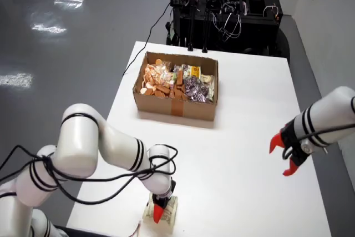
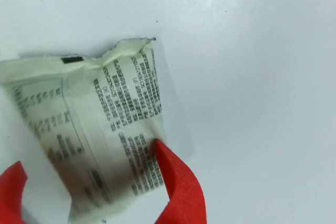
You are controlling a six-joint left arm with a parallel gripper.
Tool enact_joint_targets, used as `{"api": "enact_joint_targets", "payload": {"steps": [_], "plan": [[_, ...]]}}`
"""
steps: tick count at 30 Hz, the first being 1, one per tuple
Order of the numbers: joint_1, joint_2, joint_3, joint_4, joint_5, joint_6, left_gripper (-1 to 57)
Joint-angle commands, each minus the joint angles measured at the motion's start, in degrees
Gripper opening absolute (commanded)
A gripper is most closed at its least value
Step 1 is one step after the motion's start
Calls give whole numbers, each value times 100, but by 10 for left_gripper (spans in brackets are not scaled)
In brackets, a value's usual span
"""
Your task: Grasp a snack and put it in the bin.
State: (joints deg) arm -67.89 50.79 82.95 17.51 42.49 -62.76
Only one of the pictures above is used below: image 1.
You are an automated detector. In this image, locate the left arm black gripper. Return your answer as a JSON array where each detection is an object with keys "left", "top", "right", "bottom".
[{"left": 151, "top": 180, "right": 177, "bottom": 224}]

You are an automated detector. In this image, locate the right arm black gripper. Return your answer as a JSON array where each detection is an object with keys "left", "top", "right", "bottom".
[{"left": 269, "top": 122, "right": 308, "bottom": 177}]

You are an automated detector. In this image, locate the white snack packet green print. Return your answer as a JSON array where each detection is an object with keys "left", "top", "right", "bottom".
[{"left": 142, "top": 192, "right": 179, "bottom": 234}]

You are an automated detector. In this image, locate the white beige snack packet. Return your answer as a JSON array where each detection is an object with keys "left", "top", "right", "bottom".
[{"left": 199, "top": 73, "right": 216, "bottom": 102}]

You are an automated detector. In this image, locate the purple patterned snack bag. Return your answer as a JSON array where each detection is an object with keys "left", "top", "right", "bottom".
[
  {"left": 188, "top": 84, "right": 210, "bottom": 103},
  {"left": 184, "top": 77, "right": 201, "bottom": 95}
]

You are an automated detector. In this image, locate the yellow label snack packet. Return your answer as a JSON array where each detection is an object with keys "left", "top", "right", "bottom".
[{"left": 181, "top": 64, "right": 202, "bottom": 79}]

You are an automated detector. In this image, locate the brown cardboard box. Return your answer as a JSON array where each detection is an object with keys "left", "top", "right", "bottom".
[{"left": 133, "top": 51, "right": 220, "bottom": 122}]

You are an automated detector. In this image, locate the black equipment cart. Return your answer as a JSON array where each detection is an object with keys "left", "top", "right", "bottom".
[{"left": 165, "top": 0, "right": 291, "bottom": 63}]

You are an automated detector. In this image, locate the brown oval biscuit bag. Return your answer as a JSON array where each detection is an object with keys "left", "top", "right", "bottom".
[{"left": 140, "top": 81, "right": 171, "bottom": 98}]

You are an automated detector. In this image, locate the brown wafer stick bag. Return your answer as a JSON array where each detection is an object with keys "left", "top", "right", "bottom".
[{"left": 169, "top": 70, "right": 190, "bottom": 102}]

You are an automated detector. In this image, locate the pastel marshmallow candy bag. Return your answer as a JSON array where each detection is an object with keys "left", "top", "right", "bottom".
[{"left": 159, "top": 72, "right": 178, "bottom": 89}]

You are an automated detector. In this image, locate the orange round cracker bag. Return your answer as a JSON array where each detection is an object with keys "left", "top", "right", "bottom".
[{"left": 143, "top": 58, "right": 174, "bottom": 88}]

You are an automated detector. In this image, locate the black stand pole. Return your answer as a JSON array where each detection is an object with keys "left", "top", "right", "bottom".
[
  {"left": 201, "top": 0, "right": 216, "bottom": 54},
  {"left": 187, "top": 0, "right": 198, "bottom": 52}
]

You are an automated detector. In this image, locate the pink white wire bundle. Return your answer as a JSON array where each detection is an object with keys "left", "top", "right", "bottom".
[{"left": 132, "top": 219, "right": 143, "bottom": 237}]

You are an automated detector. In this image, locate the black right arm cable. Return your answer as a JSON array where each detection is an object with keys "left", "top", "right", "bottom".
[{"left": 282, "top": 123, "right": 355, "bottom": 160}]

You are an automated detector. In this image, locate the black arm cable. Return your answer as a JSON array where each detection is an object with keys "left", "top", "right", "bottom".
[
  {"left": 282, "top": 123, "right": 355, "bottom": 160},
  {"left": 0, "top": 144, "right": 178, "bottom": 205}
]

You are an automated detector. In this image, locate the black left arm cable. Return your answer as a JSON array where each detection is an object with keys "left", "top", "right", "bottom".
[{"left": 0, "top": 144, "right": 178, "bottom": 205}]

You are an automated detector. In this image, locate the black floor cable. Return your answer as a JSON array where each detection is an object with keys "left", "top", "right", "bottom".
[{"left": 123, "top": 1, "right": 171, "bottom": 76}]

